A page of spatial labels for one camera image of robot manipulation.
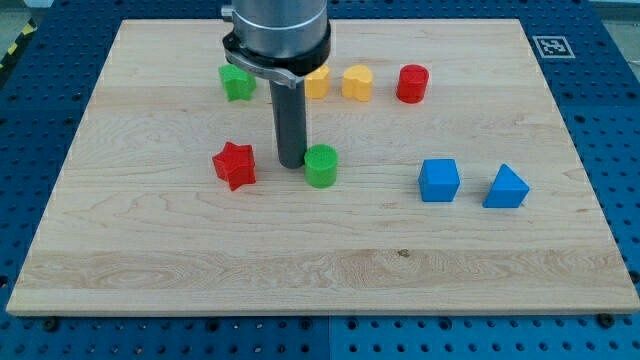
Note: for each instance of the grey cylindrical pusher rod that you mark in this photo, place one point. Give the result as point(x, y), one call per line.
point(289, 111)

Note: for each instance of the red star block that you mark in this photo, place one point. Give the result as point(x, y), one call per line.
point(235, 164)

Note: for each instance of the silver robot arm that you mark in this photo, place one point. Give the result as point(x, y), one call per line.
point(280, 41)

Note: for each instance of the green star block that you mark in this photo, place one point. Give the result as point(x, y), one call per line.
point(237, 84)

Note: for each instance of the yellow block behind rod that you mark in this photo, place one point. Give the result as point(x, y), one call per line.
point(317, 83)

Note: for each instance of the green cylinder block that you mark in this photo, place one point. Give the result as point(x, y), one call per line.
point(321, 163)

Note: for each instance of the yellow heart block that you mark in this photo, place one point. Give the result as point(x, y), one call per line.
point(357, 83)

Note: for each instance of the red cylinder block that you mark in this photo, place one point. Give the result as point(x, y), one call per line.
point(412, 83)

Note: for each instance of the wooden board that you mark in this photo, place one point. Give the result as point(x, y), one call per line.
point(139, 224)

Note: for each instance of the blue cube block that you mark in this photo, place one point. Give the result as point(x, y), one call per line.
point(438, 180)

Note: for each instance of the blue triangular prism block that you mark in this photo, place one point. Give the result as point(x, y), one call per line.
point(508, 190)

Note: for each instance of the white fiducial marker tag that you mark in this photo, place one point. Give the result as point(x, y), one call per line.
point(553, 47)

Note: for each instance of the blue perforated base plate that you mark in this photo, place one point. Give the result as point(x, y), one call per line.
point(46, 85)

